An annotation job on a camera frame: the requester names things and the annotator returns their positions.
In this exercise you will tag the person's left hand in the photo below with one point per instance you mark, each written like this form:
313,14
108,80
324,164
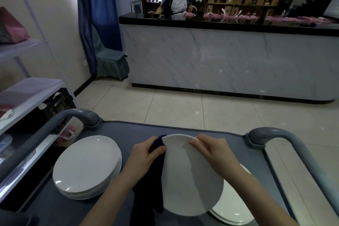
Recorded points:
137,162

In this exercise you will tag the person's right hand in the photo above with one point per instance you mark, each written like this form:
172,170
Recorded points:
218,154

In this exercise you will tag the dark blue cleaning cloth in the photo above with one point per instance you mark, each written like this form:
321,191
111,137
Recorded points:
145,199

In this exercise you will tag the stack of white plates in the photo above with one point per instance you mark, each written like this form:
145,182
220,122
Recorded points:
233,207
185,188

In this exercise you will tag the white round plate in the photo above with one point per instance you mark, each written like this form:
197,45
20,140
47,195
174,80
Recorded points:
84,165

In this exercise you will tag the person's right forearm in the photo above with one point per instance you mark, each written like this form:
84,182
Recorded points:
262,199

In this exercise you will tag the person's left forearm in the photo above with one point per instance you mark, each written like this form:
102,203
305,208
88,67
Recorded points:
106,204

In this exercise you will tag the grey service cart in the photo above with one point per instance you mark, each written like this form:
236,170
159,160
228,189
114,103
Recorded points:
119,133

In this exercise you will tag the black plastic crate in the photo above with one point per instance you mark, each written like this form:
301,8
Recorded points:
61,106

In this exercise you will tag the marble bar counter black top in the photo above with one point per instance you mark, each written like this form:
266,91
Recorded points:
225,59

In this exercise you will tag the chair with grey-green cover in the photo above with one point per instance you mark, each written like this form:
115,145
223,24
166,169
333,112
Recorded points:
111,63

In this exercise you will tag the small white cup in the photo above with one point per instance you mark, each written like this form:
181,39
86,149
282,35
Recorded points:
42,106

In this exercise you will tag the white metal shelf rack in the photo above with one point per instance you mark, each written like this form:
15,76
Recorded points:
29,93

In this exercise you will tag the clear container blue lid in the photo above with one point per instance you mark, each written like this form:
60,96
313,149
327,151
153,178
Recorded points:
5,143

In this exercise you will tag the row of pink bags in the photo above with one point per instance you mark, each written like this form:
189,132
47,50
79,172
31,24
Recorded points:
238,17

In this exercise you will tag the blue curtain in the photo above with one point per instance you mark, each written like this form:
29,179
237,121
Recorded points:
99,3

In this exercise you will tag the black pegged stand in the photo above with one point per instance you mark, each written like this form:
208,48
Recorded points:
317,2

